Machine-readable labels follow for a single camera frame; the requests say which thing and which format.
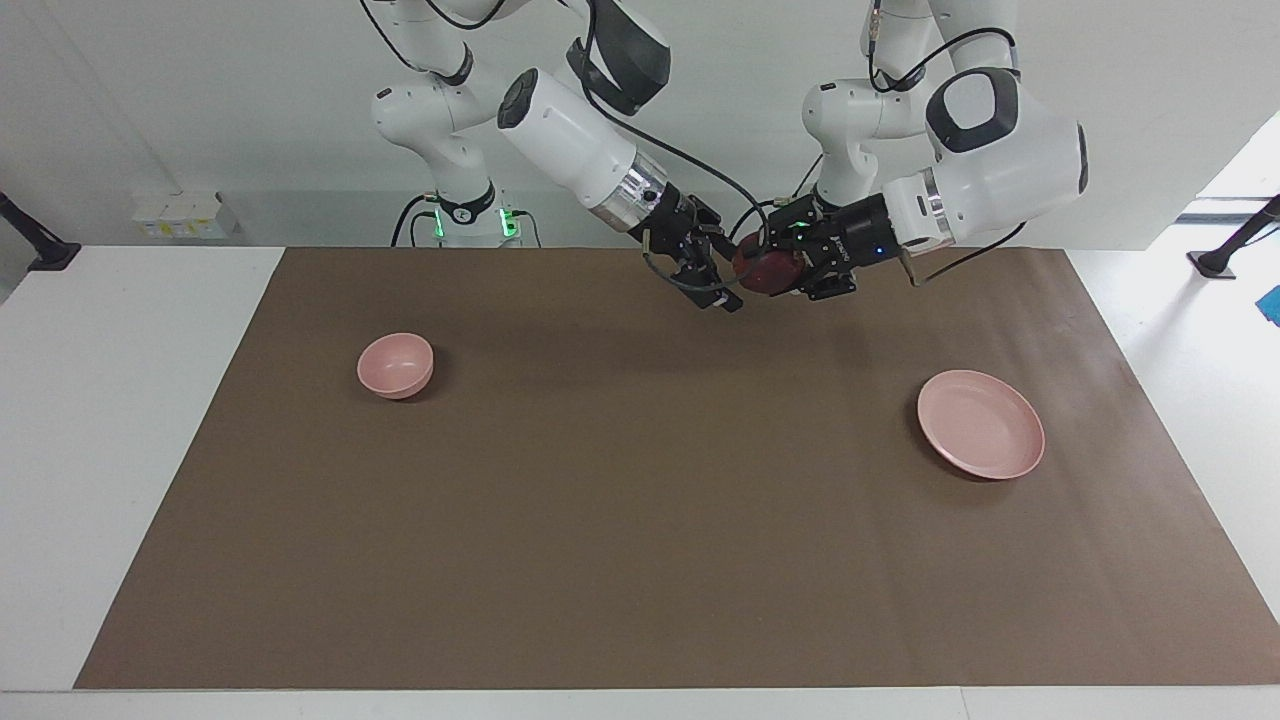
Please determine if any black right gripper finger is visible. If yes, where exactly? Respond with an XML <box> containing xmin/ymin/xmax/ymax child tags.
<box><xmin>705</xmin><ymin>232</ymin><xmax>741</xmax><ymax>286</ymax></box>
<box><xmin>672</xmin><ymin>268</ymin><xmax>746</xmax><ymax>313</ymax></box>

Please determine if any dark red apple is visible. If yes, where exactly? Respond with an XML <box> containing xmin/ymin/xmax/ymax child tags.
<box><xmin>732</xmin><ymin>235</ymin><xmax>806</xmax><ymax>298</ymax></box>

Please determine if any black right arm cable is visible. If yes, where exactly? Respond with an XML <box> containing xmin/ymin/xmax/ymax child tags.
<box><xmin>575</xmin><ymin>0</ymin><xmax>771</xmax><ymax>293</ymax></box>

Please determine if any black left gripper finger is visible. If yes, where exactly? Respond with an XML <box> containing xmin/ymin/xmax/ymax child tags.
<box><xmin>798</xmin><ymin>265</ymin><xmax>858</xmax><ymax>301</ymax></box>
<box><xmin>765</xmin><ymin>195</ymin><xmax>826</xmax><ymax>246</ymax></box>

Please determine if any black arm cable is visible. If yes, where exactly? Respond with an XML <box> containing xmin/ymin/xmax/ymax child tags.
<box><xmin>575</xmin><ymin>0</ymin><xmax>771</xmax><ymax>293</ymax></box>
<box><xmin>865</xmin><ymin>0</ymin><xmax>1031</xmax><ymax>289</ymax></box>

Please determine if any white power strip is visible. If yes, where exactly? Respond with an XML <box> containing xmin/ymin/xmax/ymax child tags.
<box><xmin>132</xmin><ymin>190</ymin><xmax>239</xmax><ymax>241</ymax></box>

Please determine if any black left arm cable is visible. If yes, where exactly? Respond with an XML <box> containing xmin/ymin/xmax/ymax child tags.
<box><xmin>865</xmin><ymin>0</ymin><xmax>1031</xmax><ymax>289</ymax></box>

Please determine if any pink bowl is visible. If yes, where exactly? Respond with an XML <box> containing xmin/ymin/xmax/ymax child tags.
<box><xmin>357</xmin><ymin>333</ymin><xmax>435</xmax><ymax>400</ymax></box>

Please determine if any brown paper table mat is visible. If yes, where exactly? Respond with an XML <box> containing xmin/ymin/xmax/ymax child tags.
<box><xmin>75</xmin><ymin>247</ymin><xmax>1280</xmax><ymax>691</ymax></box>

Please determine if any pink plate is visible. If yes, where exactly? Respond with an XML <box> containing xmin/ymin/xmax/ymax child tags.
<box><xmin>917</xmin><ymin>370</ymin><xmax>1046</xmax><ymax>480</ymax></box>

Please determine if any black stand foot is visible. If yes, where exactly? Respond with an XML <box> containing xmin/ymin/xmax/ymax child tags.
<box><xmin>0</xmin><ymin>192</ymin><xmax>81</xmax><ymax>273</ymax></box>
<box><xmin>1187</xmin><ymin>195</ymin><xmax>1280</xmax><ymax>279</ymax></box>

